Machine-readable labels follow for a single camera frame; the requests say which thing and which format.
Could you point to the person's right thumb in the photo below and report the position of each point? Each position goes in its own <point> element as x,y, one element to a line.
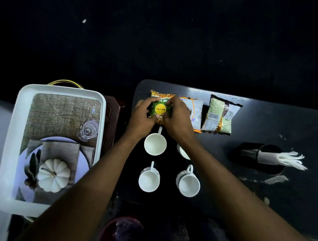
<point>167,119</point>

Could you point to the yellow round rim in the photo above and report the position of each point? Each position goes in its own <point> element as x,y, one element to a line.
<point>65,82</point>

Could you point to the bundle of white plastic forks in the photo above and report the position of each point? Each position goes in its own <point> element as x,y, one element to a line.
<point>280,159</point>

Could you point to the person's left forearm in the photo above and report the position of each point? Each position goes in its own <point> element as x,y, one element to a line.
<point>84,188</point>

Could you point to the person's left thumb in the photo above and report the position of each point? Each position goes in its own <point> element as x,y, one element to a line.
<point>151,118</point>

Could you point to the dark brown white snack packet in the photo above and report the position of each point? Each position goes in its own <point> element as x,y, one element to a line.
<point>233,109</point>

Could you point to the dark brown stool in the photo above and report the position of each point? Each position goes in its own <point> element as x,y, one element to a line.
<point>113,119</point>

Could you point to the person's right forearm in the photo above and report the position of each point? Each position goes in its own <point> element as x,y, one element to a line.
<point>233,193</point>

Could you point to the person's right hand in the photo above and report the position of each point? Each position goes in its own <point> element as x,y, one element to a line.
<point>178,121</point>

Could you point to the black mesh cutlery holder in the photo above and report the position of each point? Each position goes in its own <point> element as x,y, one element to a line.
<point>244,156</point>

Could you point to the person's left hand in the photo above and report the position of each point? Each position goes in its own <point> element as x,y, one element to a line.
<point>139,121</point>

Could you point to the white ceramic cup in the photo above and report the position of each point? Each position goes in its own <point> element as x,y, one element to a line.
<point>155,143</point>
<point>188,183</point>
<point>149,180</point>
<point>182,152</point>

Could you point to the white printed serving tray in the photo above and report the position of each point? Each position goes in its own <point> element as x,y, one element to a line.
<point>57,139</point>

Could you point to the pale green snack packet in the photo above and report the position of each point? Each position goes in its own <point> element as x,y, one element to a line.
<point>215,119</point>

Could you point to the white orange-edged snack packet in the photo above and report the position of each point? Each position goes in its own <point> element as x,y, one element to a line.
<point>196,114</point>

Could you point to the green yellow snack packet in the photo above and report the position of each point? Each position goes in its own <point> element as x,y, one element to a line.
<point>160,109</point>

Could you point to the dark maroon round bin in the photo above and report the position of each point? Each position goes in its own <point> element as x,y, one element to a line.
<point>121,229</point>

